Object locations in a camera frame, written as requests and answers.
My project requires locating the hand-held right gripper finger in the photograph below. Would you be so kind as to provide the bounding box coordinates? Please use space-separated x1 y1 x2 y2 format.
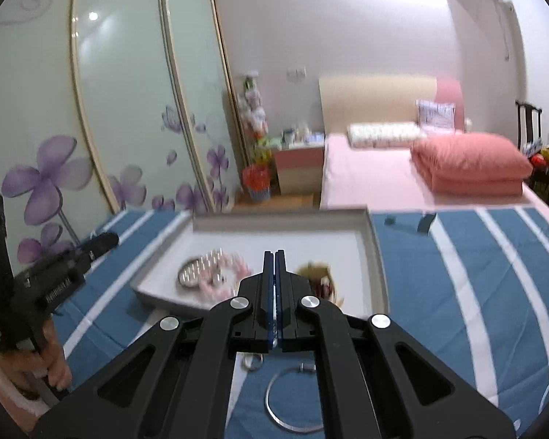
32 251 275 439
275 249 517 439

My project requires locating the red flower bucket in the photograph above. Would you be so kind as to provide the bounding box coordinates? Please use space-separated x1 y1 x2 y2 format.
241 162 272 203

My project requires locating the white pearl bracelet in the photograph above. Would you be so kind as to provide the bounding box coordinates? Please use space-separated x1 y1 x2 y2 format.
196 247 232 293

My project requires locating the dark wooden chair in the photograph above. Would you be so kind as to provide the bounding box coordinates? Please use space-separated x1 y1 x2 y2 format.
514 99 544 151

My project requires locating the lavender printed pillow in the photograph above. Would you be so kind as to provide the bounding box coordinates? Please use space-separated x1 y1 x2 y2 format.
415 99 457 130

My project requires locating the person's left hand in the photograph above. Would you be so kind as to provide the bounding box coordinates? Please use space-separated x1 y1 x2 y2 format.
9 318 71 391

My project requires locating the white floral pillow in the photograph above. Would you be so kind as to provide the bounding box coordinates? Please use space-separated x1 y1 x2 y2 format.
346 121 424 149

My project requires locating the grey cardboard box tray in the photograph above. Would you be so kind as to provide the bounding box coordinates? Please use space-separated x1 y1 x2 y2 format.
130 208 389 318

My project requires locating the person's left forearm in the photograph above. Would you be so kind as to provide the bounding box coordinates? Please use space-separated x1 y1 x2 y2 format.
0 350 51 431

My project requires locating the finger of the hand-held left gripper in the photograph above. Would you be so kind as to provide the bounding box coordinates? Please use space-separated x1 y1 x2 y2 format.
73 232 120 275

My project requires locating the floral sliding door wardrobe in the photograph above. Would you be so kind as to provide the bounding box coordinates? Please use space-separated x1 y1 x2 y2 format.
0 0 252 284

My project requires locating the dark red bead bracelet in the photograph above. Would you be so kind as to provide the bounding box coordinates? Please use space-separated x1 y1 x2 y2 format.
313 277 336 303

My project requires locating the plush toy column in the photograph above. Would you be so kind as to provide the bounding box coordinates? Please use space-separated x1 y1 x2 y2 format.
235 71 272 165

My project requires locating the stuffed toy pile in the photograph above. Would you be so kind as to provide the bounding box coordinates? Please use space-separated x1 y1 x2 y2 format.
523 121 549 211

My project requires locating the silver cuff bracelet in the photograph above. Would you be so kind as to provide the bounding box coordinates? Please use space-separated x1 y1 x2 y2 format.
177 256 211 290

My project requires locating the pink bed sheet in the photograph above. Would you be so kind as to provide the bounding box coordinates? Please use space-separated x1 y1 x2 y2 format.
319 134 549 213

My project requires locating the blue white striped sheet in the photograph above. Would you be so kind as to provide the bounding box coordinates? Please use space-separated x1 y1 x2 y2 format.
50 206 549 439

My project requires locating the thin silver bangle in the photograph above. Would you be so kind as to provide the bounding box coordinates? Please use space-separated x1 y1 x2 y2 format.
265 363 325 434

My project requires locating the cream plastic hair clip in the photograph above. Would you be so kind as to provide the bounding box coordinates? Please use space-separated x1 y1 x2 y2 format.
297 260 343 307

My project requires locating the cream and pink headboard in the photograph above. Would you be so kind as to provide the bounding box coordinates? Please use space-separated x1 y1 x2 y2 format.
319 74 465 135

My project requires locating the pink bead necklace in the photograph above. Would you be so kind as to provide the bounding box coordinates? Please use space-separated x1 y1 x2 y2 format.
196 251 254 300

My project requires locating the pink nightstand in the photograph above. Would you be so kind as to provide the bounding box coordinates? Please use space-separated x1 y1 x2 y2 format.
272 141 326 196

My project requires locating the folded pink quilt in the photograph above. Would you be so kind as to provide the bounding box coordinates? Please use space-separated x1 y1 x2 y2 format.
410 132 534 195

